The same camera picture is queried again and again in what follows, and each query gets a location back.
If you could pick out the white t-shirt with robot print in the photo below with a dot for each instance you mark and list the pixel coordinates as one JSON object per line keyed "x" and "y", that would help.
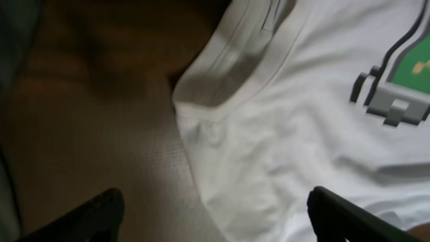
{"x": 264, "y": 115}

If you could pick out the folded grey olive garment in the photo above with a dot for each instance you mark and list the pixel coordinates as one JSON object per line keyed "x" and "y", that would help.
{"x": 19, "y": 21}

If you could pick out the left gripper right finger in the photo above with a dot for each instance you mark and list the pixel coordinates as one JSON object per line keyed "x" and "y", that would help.
{"x": 335, "y": 219}

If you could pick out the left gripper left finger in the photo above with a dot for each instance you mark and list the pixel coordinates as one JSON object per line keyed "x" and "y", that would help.
{"x": 97, "y": 220}

